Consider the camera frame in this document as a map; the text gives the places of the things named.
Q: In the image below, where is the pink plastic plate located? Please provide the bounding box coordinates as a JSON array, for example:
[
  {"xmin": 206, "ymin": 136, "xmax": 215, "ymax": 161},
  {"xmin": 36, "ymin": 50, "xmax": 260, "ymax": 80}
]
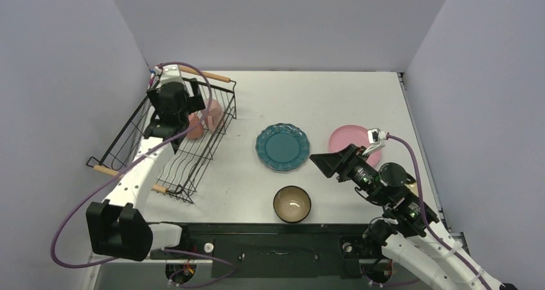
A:
[{"xmin": 328, "ymin": 125, "xmax": 370, "ymax": 153}]

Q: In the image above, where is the dark pink mug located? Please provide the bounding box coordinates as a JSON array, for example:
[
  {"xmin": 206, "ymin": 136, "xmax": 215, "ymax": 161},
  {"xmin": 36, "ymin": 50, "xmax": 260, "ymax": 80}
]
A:
[{"xmin": 186, "ymin": 112, "xmax": 204, "ymax": 140}]

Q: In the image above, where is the light pink mug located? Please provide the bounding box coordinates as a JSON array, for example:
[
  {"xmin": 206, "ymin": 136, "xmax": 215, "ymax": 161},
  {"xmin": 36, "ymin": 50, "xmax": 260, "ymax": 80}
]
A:
[{"xmin": 201, "ymin": 98, "xmax": 224, "ymax": 132}]

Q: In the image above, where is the cream and black small plate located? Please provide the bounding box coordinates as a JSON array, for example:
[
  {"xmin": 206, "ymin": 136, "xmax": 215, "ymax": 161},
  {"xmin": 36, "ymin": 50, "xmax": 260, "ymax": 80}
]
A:
[{"xmin": 404, "ymin": 174, "xmax": 420, "ymax": 197}]

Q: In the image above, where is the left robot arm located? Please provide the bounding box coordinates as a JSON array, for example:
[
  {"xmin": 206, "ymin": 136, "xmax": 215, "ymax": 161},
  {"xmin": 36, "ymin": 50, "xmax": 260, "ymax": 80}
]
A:
[{"xmin": 85, "ymin": 78, "xmax": 205, "ymax": 261}]

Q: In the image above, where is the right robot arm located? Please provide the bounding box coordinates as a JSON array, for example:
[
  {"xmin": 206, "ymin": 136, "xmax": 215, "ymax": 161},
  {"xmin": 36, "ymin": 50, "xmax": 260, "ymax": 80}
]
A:
[{"xmin": 310, "ymin": 145, "xmax": 515, "ymax": 289}]

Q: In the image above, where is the teal scalloped ceramic plate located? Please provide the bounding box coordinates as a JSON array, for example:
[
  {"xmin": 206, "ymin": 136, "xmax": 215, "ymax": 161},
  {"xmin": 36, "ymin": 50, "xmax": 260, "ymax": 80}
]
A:
[{"xmin": 255, "ymin": 123, "xmax": 310, "ymax": 172}]

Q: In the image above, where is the black bowl cream inside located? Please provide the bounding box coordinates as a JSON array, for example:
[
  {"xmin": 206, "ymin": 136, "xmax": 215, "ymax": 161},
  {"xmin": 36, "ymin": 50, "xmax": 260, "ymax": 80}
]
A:
[{"xmin": 272, "ymin": 185, "xmax": 312, "ymax": 224}]

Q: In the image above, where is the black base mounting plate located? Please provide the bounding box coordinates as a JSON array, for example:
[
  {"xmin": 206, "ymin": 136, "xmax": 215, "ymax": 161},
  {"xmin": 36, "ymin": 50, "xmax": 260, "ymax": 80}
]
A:
[{"xmin": 150, "ymin": 223, "xmax": 402, "ymax": 280}]

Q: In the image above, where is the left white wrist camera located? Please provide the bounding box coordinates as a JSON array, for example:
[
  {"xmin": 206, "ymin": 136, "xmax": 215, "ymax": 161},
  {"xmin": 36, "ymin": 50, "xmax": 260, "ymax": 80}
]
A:
[{"xmin": 152, "ymin": 64, "xmax": 183, "ymax": 88}]

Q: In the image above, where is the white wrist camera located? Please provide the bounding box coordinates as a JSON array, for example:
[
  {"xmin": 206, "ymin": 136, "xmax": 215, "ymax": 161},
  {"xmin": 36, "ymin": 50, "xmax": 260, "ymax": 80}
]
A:
[
  {"xmin": 152, "ymin": 64, "xmax": 183, "ymax": 88},
  {"xmin": 363, "ymin": 128, "xmax": 388, "ymax": 156}
]

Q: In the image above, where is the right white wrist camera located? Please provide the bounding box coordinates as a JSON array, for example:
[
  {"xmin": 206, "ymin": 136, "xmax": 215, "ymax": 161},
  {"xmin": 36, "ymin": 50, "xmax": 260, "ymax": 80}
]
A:
[{"xmin": 363, "ymin": 128, "xmax": 388, "ymax": 156}]

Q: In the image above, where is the black wire dish rack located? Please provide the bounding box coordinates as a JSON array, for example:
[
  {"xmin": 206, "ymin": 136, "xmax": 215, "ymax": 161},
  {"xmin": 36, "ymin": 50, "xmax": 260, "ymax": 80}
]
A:
[{"xmin": 86, "ymin": 63, "xmax": 237, "ymax": 203}]

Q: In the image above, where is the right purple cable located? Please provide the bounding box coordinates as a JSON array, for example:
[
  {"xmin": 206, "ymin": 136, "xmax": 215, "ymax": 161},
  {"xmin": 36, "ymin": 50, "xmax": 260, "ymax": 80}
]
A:
[{"xmin": 385, "ymin": 134, "xmax": 495, "ymax": 290}]

